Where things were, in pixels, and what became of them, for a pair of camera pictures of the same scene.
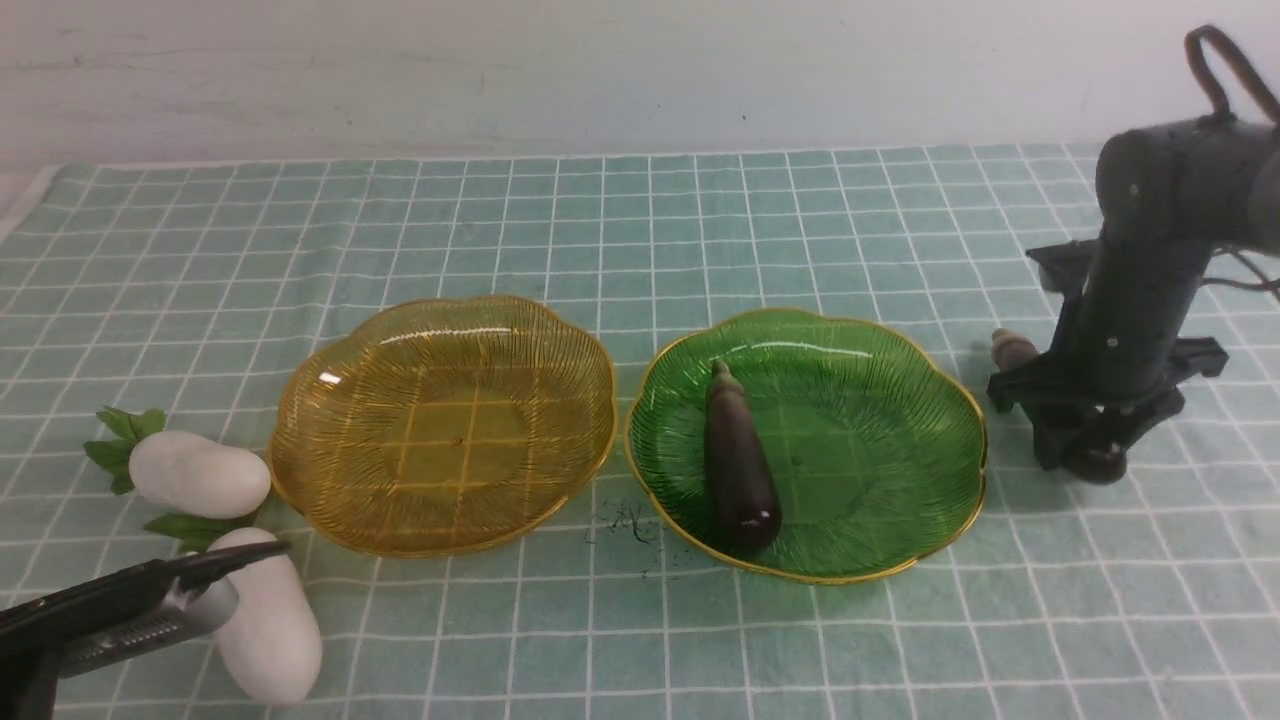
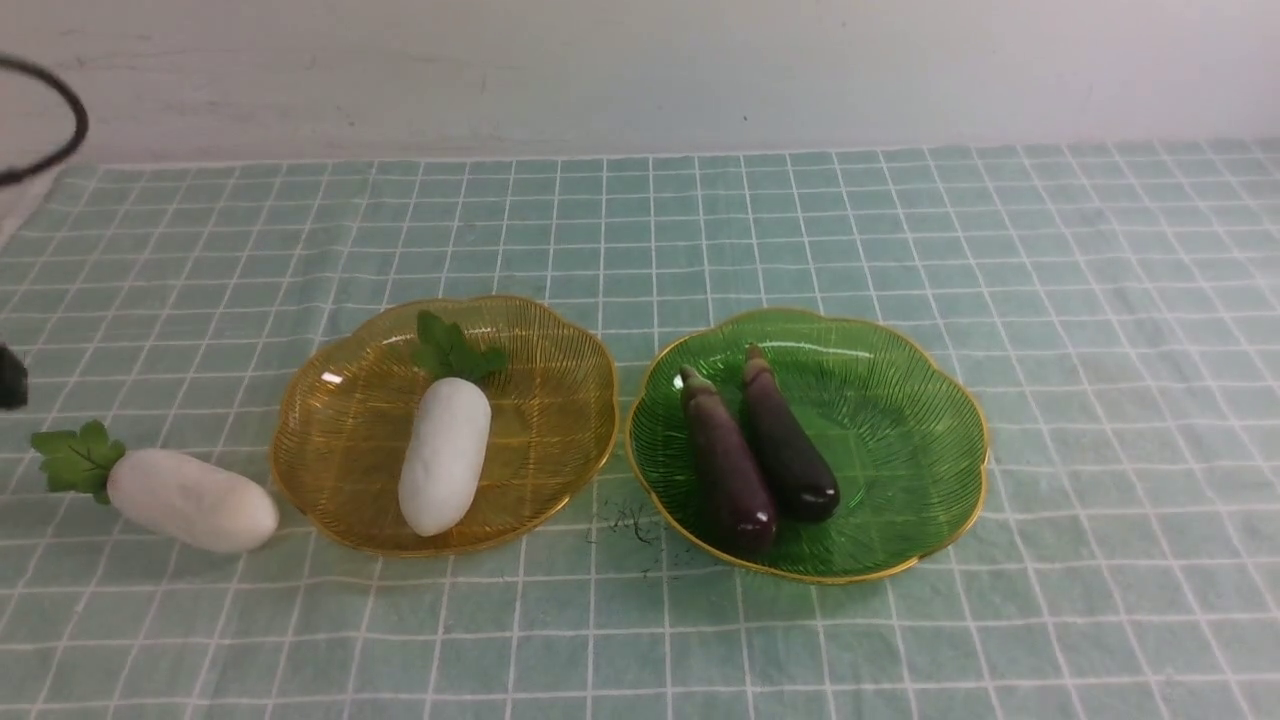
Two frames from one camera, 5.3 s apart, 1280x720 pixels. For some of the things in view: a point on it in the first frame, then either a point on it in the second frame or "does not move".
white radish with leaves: [183, 473] to [164, 492]
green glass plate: [876, 441] does not move
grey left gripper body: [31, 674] to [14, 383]
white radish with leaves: [271, 652] to [448, 447]
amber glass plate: [434, 427] does not move
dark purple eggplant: [1098, 464] to [805, 486]
